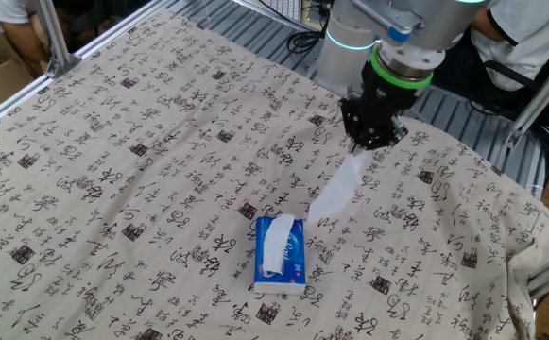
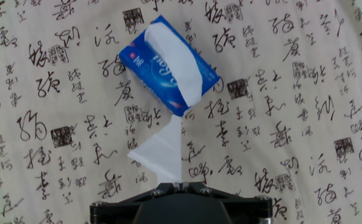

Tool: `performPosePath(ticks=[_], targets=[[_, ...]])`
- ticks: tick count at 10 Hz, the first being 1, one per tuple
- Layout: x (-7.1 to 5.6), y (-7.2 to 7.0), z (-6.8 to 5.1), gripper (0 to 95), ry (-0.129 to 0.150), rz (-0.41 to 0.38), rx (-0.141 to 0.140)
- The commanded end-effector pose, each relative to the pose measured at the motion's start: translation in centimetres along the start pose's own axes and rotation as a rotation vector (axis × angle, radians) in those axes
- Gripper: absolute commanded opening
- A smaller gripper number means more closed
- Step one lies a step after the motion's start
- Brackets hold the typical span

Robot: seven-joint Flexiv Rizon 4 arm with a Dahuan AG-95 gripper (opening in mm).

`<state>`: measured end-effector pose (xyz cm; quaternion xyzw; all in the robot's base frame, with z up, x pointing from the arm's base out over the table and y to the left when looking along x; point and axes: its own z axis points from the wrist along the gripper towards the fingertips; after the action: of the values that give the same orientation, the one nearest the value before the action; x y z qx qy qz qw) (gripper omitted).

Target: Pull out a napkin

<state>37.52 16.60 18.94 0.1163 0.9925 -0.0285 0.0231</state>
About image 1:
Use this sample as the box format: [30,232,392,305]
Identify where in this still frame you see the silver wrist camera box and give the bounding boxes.
[347,0,425,44]

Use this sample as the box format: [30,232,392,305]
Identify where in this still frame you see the person in plain white t-shirt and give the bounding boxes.
[0,0,37,26]

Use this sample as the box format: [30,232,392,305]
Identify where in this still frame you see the white napkin in pack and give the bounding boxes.
[260,212,297,277]

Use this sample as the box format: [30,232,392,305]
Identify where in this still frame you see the beige calligraphy tablecloth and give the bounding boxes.
[0,8,549,340]

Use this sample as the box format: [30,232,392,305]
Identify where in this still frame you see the aluminium table edge rail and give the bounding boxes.
[0,0,174,139]

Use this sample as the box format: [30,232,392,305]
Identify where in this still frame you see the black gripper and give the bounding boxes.
[340,68,421,155]

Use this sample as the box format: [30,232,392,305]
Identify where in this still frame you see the black coiled cables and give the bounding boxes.
[283,0,332,54]

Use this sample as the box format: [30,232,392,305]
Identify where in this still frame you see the person in black-trimmed white shirt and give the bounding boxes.
[467,0,549,95]

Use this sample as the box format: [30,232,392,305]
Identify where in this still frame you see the light grey keyboard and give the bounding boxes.
[258,0,303,23]

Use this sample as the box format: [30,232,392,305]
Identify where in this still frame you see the aluminium post with foot bracket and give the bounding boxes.
[31,0,85,80]

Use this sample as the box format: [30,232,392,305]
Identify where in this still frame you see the white pulled napkin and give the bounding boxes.
[304,148,370,227]

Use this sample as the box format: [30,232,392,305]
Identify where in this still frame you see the blue tissue pack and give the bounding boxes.
[252,215,308,297]

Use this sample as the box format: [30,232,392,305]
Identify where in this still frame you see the aluminium frame post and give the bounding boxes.
[504,59,549,151]

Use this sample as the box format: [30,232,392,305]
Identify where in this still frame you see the black office chair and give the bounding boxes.
[481,27,549,131]

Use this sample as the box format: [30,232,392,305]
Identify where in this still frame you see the bare person forearm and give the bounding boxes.
[0,19,52,76]

